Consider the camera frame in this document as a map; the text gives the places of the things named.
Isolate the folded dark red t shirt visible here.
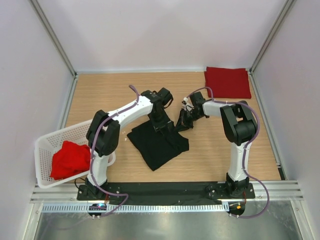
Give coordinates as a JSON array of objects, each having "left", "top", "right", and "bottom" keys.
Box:
[{"left": 204, "top": 67, "right": 252, "bottom": 99}]

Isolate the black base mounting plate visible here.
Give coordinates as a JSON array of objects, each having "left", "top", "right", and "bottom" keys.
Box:
[{"left": 76, "top": 181, "right": 256, "bottom": 206}]

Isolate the white slotted cable duct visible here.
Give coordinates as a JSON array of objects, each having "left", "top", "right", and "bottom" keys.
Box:
[{"left": 42, "top": 202, "right": 229, "bottom": 214}]

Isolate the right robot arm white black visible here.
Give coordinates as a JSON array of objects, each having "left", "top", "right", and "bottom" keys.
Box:
[{"left": 175, "top": 91, "right": 260, "bottom": 198}]

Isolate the black t shirt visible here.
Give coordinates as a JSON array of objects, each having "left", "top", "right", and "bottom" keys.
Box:
[{"left": 127, "top": 120, "right": 190, "bottom": 171}]

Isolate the bright red t shirt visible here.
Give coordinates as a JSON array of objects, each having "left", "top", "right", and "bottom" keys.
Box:
[{"left": 50, "top": 141, "right": 91, "bottom": 180}]

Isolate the white plastic laundry basket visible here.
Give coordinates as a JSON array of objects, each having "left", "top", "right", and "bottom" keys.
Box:
[{"left": 33, "top": 118, "right": 117, "bottom": 189}]

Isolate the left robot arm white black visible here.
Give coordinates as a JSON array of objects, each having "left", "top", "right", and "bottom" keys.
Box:
[{"left": 78, "top": 85, "right": 174, "bottom": 200}]

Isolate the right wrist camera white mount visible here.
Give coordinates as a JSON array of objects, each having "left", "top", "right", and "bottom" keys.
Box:
[{"left": 181, "top": 97, "right": 194, "bottom": 111}]

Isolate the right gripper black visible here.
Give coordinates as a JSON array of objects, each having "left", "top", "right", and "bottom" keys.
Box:
[{"left": 174, "top": 108, "right": 204, "bottom": 133}]

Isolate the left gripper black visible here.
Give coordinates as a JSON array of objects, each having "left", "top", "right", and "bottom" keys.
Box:
[{"left": 148, "top": 108, "right": 172, "bottom": 135}]

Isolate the aluminium frame rail front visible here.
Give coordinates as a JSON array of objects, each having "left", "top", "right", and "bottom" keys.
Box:
[{"left": 30, "top": 180, "right": 304, "bottom": 203}]

